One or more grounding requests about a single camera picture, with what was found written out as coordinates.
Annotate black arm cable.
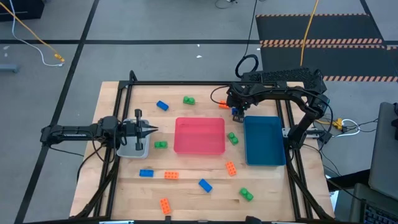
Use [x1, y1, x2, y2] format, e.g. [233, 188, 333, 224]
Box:
[210, 85, 231, 106]
[49, 145, 85, 157]

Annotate white floor cable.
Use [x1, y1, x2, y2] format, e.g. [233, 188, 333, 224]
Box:
[8, 0, 65, 68]

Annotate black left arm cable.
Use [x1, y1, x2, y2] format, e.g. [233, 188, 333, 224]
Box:
[49, 145, 85, 157]

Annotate grey floor bracket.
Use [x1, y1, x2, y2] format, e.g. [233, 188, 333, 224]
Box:
[0, 63, 19, 73]

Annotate black hanging cable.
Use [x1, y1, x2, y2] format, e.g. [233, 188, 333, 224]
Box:
[234, 0, 260, 79]

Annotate black aluminium table frame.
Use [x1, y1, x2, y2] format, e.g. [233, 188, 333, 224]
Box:
[70, 70, 335, 223]

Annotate black perforated computer tower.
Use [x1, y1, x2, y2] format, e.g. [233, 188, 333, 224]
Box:
[241, 67, 328, 98]

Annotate yellow cable with plug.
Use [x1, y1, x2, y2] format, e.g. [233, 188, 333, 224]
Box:
[0, 1, 65, 63]

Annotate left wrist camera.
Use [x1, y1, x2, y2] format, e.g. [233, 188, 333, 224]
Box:
[123, 120, 136, 134]

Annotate laptop with keyboard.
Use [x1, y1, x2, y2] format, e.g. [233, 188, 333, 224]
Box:
[348, 182, 398, 224]

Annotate translucent pink plastic bin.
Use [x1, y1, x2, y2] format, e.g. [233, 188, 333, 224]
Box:
[173, 116, 226, 156]

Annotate black box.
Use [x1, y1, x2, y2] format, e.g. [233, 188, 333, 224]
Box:
[0, 0, 45, 22]

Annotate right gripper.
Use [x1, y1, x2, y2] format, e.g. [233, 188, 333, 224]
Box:
[226, 84, 253, 124]

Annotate white looped cable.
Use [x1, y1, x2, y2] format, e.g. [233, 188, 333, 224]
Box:
[341, 118, 361, 137]

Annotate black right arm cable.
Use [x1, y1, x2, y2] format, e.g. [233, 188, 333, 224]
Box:
[210, 85, 231, 106]

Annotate black hazard-striped floor mat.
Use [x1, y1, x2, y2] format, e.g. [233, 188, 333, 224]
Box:
[260, 44, 398, 83]
[255, 13, 384, 45]

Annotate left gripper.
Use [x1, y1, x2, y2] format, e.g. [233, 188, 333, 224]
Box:
[121, 108, 159, 151]

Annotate yellow hanging cable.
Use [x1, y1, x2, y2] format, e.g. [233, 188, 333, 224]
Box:
[299, 0, 320, 67]

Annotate grey plastic bin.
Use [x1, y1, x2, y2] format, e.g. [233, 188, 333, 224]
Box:
[116, 118, 150, 159]

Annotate teal plastic bin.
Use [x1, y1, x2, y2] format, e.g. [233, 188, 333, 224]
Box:
[243, 115, 287, 167]

